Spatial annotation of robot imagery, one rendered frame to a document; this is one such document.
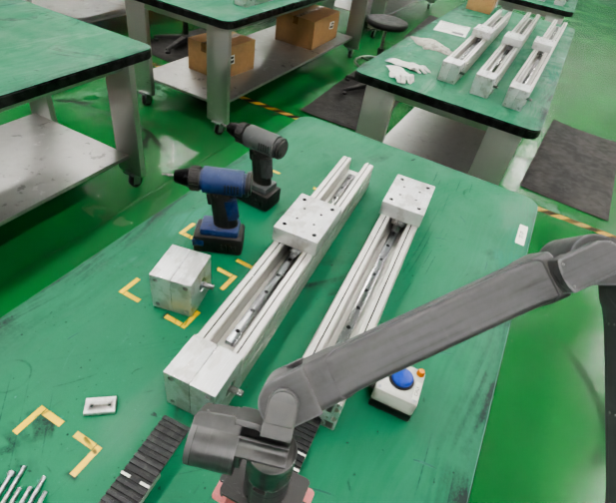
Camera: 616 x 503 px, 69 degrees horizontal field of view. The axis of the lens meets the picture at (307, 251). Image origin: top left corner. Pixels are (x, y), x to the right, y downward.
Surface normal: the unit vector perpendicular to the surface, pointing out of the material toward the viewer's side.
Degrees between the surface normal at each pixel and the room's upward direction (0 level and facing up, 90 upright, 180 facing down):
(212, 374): 0
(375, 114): 90
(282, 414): 46
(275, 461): 0
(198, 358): 0
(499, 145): 90
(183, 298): 90
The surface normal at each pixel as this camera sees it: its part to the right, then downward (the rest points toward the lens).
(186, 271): 0.14, -0.74
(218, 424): -0.03, -0.07
